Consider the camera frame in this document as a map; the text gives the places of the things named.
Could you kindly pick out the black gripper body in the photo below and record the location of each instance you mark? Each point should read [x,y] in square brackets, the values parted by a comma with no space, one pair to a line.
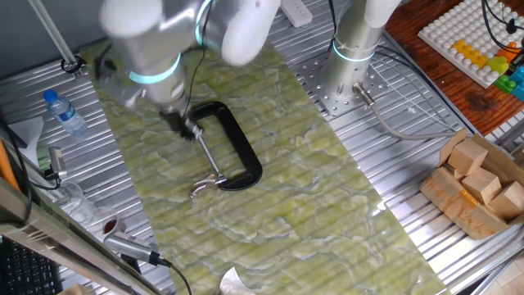
[172,119]

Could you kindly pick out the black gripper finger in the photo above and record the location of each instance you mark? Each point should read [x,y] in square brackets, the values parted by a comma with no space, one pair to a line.
[189,135]
[179,130]

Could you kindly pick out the black C-clamp with steel screw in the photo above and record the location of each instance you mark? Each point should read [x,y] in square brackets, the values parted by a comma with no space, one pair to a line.
[245,151]

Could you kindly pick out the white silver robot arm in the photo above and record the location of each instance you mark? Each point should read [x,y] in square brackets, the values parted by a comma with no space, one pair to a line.
[352,53]

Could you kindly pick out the plastic water bottle blue label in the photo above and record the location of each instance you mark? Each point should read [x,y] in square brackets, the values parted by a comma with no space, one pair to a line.
[65,114]

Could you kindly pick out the green marble pattern mat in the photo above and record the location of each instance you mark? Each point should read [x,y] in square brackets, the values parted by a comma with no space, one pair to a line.
[286,196]

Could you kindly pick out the glass cup with dark liquid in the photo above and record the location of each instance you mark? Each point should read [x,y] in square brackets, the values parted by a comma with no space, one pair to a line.
[109,225]

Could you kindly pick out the clear plastic cup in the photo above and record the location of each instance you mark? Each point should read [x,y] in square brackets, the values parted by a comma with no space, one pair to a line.
[71,201]

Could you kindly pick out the metal pole with black clamp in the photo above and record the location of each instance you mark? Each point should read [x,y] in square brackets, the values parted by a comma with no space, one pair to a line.
[51,30]

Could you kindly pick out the crumpled white tissue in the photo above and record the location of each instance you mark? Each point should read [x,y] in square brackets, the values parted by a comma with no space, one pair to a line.
[233,283]

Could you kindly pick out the white power strip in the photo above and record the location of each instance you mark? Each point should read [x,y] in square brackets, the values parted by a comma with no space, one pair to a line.
[296,10]

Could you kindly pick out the orange rod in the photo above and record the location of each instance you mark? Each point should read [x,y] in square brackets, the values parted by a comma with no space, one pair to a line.
[6,164]

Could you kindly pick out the black keyboard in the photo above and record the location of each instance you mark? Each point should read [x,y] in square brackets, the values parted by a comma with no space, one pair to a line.
[28,270]

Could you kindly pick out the brown cardboard box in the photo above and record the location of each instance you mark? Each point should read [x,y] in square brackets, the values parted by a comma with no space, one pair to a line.
[454,205]

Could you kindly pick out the wooden block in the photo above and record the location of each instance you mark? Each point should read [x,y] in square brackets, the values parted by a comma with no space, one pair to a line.
[468,157]
[509,201]
[483,186]

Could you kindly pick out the brown wooden table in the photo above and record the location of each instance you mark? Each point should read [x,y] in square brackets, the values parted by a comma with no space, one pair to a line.
[471,102]

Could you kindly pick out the yellow toy bricks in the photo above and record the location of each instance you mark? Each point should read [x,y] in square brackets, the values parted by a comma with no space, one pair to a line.
[471,53]

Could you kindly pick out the white studded building baseplate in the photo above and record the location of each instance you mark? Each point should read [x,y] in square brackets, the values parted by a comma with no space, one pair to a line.
[462,28]

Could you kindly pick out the lime green toy brick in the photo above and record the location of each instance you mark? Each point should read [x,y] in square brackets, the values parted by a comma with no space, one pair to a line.
[497,64]

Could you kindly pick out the dark green toy brick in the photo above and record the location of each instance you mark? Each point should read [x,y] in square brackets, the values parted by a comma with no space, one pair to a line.
[505,84]

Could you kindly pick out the orange toy brick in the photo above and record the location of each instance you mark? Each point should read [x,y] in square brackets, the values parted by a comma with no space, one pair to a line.
[509,51]

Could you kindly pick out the blue toy brick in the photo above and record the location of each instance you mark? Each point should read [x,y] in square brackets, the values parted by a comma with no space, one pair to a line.
[519,82]

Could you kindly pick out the small camera on metal bracket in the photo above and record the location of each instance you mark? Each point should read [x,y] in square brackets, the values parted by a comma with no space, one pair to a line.
[56,162]

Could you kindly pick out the silver ribbed depth camera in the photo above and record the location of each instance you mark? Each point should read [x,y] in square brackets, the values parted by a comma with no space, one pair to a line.
[129,246]

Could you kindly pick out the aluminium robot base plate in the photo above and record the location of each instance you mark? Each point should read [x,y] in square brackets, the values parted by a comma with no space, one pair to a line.
[311,82]

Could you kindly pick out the aluminium frame rail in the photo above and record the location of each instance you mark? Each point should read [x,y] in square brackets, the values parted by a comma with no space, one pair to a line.
[61,241]

